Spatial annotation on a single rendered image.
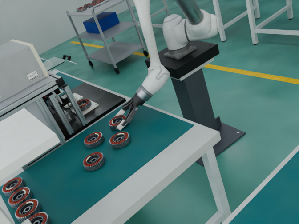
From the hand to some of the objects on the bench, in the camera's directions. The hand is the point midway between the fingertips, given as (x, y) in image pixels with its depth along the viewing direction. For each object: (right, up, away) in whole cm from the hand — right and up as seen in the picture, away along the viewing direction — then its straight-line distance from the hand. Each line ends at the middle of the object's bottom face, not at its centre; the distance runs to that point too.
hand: (118, 122), depth 186 cm
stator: (0, -2, +1) cm, 2 cm away
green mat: (-12, -18, -18) cm, 29 cm away
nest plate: (-26, +8, +30) cm, 41 cm away
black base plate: (-34, +8, +40) cm, 53 cm away
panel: (-52, -2, +29) cm, 60 cm away
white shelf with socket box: (-22, -43, -53) cm, 72 cm away
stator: (-26, +9, +30) cm, 41 cm away
